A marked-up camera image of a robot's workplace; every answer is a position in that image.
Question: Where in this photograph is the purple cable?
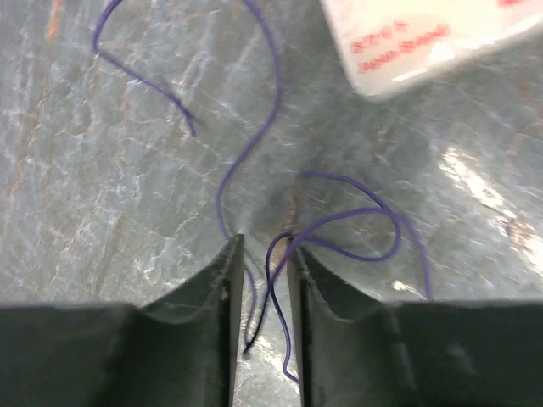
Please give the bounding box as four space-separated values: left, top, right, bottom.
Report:
91 0 434 385

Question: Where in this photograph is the small white card box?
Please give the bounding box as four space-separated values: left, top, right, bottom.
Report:
321 0 542 99

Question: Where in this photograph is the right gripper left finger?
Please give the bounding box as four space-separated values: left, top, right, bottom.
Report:
1 235 244 406

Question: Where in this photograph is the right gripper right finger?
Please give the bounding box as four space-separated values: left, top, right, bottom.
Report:
288 248 542 406

